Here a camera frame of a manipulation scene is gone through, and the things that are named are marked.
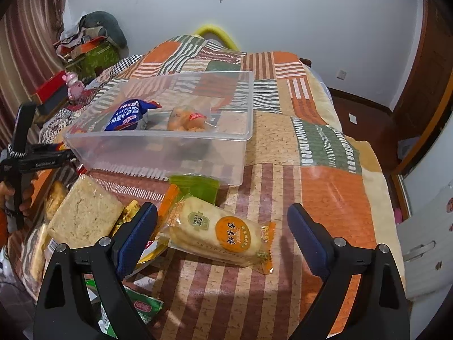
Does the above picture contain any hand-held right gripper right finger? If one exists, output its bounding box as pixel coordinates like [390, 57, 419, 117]
[287, 203, 413, 340]

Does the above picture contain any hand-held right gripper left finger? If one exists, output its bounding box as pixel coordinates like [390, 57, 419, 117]
[33, 202, 158, 340]

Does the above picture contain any yellow snack packet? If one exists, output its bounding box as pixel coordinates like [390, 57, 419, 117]
[112, 200, 143, 235]

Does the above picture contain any red and white snack packet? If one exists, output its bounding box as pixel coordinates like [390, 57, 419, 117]
[137, 239, 168, 265]

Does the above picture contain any clear biscuit packet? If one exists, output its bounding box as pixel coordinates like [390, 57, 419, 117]
[20, 220, 51, 291]
[44, 180, 69, 221]

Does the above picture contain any bread slice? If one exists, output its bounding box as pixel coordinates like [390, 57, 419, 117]
[46, 174, 125, 253]

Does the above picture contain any green snack packet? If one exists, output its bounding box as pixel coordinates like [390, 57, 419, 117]
[123, 286, 164, 324]

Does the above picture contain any green jelly cup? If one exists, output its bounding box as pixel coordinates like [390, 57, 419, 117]
[169, 173, 220, 205]

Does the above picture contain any orange rice cracker packet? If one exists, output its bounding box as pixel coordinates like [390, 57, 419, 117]
[156, 184, 277, 275]

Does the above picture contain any clear plastic container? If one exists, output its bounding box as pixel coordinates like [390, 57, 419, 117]
[64, 71, 255, 187]

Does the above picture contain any clear bag of orange snacks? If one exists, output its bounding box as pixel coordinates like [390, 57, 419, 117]
[168, 104, 213, 132]

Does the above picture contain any person's left hand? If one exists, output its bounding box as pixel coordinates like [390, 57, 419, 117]
[0, 181, 35, 220]

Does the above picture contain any striped patchwork blanket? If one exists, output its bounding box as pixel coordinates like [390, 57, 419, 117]
[7, 33, 406, 340]

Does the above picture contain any red box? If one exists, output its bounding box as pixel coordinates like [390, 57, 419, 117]
[31, 71, 70, 105]

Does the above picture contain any pink toy figure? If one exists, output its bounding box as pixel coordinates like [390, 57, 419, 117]
[63, 72, 86, 102]

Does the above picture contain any blue snack packet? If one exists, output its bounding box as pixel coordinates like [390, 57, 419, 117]
[104, 99, 162, 131]

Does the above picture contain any striped curtain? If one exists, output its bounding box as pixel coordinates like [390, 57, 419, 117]
[0, 0, 70, 149]

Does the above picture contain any green patterned box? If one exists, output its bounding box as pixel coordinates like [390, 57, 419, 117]
[65, 41, 119, 79]

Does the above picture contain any white wardrobe with decals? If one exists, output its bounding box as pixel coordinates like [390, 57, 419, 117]
[396, 113, 453, 300]

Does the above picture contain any checkered quilt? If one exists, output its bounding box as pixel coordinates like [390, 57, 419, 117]
[38, 54, 143, 143]

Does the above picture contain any grey cloth on floor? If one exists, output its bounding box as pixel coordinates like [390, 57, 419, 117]
[398, 136, 414, 160]

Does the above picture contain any grey cloth pile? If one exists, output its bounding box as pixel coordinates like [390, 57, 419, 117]
[60, 11, 127, 49]

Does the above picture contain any wooden door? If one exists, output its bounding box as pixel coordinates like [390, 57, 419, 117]
[391, 0, 453, 171]

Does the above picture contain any yellow foam tube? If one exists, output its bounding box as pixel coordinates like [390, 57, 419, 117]
[196, 24, 242, 51]

